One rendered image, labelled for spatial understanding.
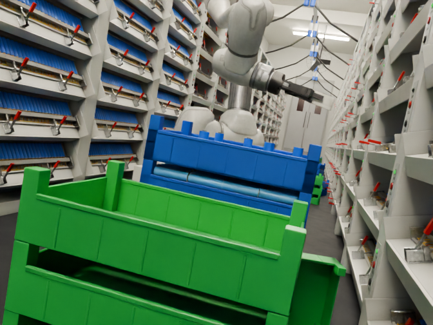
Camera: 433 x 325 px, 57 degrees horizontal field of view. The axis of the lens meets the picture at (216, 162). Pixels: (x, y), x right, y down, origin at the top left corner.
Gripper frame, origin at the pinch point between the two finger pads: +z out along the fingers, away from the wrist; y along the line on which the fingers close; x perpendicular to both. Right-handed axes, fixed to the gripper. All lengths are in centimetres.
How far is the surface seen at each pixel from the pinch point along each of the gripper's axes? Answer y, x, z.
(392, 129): -30.3, 2.4, 25.3
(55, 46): -6, -17, -108
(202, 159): 70, -23, -14
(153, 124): 70, -21, -25
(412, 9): -30, 46, 14
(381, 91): -30.0, 14.1, 16.1
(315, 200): -201, -57, 18
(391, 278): 40, -35, 29
